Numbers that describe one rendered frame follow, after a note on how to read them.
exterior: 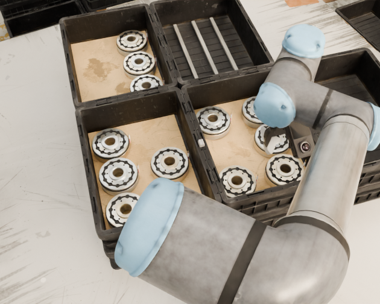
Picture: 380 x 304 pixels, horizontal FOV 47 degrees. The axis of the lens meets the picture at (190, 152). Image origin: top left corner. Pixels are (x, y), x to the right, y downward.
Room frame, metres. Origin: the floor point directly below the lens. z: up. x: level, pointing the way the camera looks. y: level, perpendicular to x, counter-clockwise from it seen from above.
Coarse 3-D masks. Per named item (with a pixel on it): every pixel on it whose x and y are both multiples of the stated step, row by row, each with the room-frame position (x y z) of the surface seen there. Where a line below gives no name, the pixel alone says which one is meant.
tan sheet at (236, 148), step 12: (228, 108) 0.87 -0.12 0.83; (240, 108) 0.87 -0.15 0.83; (240, 120) 0.82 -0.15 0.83; (228, 132) 0.78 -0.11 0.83; (240, 132) 0.78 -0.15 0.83; (252, 132) 0.78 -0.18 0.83; (216, 144) 0.74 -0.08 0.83; (228, 144) 0.74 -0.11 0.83; (240, 144) 0.74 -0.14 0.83; (252, 144) 0.74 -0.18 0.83; (216, 156) 0.69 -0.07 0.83; (228, 156) 0.69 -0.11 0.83; (240, 156) 0.69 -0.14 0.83; (252, 156) 0.69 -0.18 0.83; (252, 168) 0.65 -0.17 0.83; (264, 168) 0.65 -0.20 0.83; (264, 180) 0.61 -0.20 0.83
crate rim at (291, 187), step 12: (252, 72) 0.92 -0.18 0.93; (264, 72) 0.93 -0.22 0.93; (192, 84) 0.87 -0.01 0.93; (204, 84) 0.88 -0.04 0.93; (192, 108) 0.79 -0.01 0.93; (192, 120) 0.74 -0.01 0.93; (312, 132) 0.70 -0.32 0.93; (204, 144) 0.67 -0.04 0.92; (216, 168) 0.59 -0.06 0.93; (216, 180) 0.55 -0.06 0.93; (252, 192) 0.52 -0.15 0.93; (264, 192) 0.52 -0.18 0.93; (276, 192) 0.52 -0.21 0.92; (288, 192) 0.53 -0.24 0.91; (228, 204) 0.49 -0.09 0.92; (240, 204) 0.50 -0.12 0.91
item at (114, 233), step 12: (132, 96) 0.83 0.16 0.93; (144, 96) 0.83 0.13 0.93; (180, 96) 0.83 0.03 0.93; (84, 108) 0.79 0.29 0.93; (96, 108) 0.79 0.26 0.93; (192, 132) 0.70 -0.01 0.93; (84, 144) 0.66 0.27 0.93; (84, 156) 0.63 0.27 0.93; (204, 156) 0.62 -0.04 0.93; (84, 168) 0.59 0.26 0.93; (204, 168) 0.59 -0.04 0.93; (216, 192) 0.52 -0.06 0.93; (96, 204) 0.49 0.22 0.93; (96, 216) 0.46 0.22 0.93; (96, 228) 0.43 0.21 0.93; (120, 228) 0.43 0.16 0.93
